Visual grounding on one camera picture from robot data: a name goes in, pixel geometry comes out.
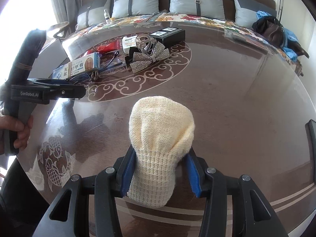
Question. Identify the small white lotion bottle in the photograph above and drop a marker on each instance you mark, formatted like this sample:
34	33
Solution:
107	17

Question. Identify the grey pillow far right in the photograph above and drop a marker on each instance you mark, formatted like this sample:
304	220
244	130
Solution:
246	12

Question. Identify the floral bed cover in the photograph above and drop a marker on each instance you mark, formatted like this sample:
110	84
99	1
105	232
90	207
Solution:
164	16

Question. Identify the clear plastic packet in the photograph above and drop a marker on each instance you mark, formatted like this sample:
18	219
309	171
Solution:
249	41

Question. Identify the clear plastic claw clip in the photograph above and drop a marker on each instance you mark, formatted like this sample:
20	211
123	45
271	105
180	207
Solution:
145	43

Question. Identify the black soap box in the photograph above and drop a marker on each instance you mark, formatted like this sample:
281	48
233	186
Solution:
169	36

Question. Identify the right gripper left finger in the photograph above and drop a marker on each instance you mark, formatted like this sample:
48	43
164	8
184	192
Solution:
68	213

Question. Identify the grey pillow far left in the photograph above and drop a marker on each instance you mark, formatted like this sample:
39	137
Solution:
92	13

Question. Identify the red candy-shaped packet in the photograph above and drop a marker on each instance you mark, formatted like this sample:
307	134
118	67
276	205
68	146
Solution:
105	48

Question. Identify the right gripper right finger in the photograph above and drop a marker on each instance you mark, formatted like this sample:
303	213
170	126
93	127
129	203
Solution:
252	213

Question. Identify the grey pillow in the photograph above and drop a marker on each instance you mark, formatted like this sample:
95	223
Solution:
92	13
246	12
203	8
127	8

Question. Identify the cream knitted hat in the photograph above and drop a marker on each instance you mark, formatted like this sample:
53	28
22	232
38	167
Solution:
161	132

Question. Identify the rhinestone bow hair clip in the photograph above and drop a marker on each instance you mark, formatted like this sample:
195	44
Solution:
138	61

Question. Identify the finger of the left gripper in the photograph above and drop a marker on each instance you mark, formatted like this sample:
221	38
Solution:
60	88

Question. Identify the grey curtain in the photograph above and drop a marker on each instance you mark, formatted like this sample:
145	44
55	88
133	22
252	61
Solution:
65	2

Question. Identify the person's left hand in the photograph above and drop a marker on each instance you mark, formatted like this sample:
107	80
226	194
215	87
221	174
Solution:
23	131

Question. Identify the white sunscreen bottle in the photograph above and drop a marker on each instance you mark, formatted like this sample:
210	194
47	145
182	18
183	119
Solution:
128	42

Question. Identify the dark clothes and bag pile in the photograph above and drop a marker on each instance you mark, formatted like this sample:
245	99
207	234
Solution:
274	33

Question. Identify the blue white medicine box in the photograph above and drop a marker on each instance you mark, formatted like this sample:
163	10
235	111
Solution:
84	64

